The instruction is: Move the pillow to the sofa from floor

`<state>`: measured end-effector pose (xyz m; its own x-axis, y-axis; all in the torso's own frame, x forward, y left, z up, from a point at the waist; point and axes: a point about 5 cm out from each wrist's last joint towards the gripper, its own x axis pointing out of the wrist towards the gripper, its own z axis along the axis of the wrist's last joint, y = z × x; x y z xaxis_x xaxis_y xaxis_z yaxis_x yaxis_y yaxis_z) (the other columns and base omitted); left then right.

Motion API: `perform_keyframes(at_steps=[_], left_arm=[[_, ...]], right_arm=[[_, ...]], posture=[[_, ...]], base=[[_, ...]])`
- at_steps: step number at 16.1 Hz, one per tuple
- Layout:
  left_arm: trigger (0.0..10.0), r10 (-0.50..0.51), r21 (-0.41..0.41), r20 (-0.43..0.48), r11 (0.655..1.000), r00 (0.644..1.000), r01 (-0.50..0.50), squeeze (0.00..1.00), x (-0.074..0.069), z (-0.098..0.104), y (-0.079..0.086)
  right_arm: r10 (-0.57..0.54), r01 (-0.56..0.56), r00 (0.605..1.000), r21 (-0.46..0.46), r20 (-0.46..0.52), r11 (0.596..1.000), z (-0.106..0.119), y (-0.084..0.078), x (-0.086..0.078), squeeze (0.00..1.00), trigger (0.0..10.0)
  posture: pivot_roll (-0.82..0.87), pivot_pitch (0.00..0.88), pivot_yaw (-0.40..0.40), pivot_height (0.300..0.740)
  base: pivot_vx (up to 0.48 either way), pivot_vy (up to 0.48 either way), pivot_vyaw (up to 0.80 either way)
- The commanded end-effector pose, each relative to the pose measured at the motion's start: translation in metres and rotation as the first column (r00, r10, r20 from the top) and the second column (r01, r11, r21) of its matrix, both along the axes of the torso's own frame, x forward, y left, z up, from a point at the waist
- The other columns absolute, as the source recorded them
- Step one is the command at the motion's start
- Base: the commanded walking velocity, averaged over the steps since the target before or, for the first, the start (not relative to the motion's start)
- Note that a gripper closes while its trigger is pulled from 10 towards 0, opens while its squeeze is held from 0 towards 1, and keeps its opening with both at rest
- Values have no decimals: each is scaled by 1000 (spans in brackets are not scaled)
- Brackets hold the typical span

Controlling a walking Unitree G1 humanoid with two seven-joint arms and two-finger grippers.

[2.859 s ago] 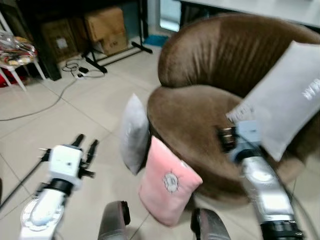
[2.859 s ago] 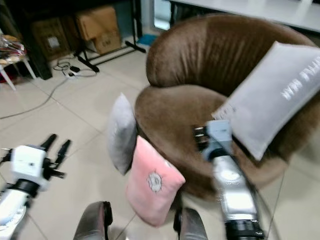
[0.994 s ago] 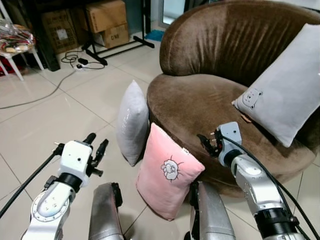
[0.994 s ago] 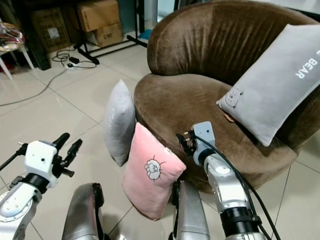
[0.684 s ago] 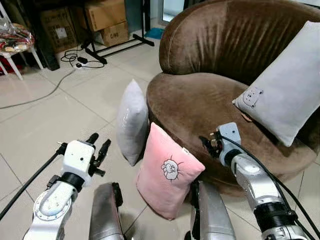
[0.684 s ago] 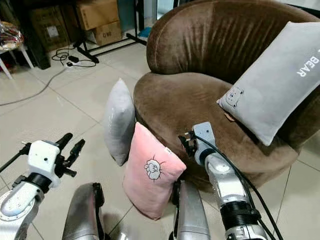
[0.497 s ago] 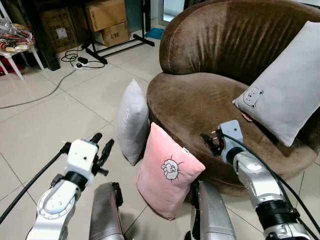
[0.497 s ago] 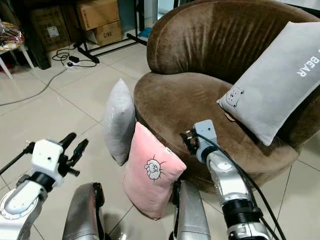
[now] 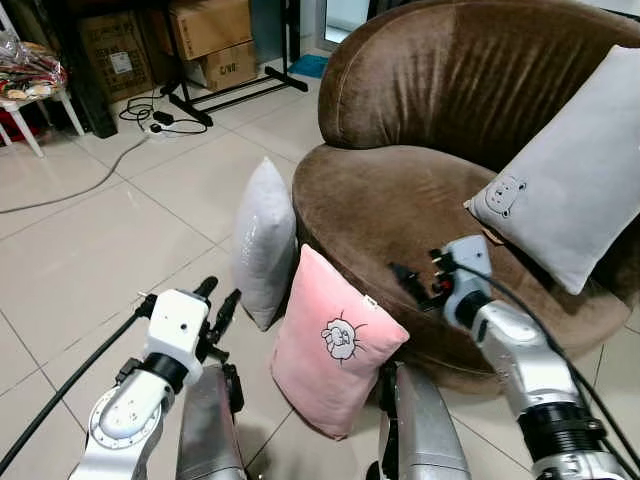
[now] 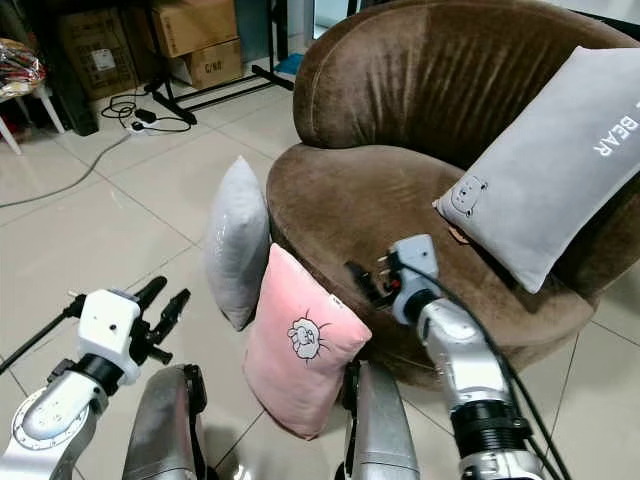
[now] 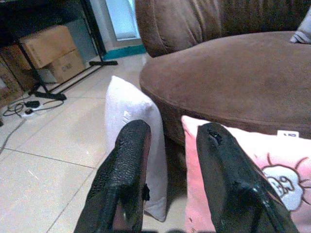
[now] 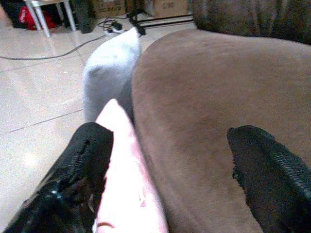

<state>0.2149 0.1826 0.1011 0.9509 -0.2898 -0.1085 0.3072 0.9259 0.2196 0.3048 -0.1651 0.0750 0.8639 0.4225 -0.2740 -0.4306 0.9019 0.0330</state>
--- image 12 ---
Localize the white metal table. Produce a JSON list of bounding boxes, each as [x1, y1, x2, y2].
[[23, 0, 77, 38]]

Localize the brown sofa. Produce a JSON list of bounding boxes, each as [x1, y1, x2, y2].
[[131, 0, 311, 233]]

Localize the grey floor cable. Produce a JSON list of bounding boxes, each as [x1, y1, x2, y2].
[[0, 33, 107, 61]]

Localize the pink pillow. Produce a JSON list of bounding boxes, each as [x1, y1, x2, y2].
[[91, 98, 169, 233]]

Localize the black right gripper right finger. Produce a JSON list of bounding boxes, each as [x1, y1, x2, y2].
[[227, 125, 311, 233]]

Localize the black speaker tower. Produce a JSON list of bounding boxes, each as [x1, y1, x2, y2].
[[72, 0, 97, 34]]

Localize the white pillow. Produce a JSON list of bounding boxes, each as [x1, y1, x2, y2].
[[82, 27, 142, 123]]

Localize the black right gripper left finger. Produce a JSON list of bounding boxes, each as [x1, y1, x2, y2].
[[3, 122, 114, 233]]

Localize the cardboard box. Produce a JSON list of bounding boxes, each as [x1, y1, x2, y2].
[[152, 0, 189, 17]]

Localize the white power strip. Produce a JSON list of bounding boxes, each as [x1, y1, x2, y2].
[[104, 28, 129, 35]]

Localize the red bag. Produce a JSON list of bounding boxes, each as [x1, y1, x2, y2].
[[19, 5, 57, 31]]

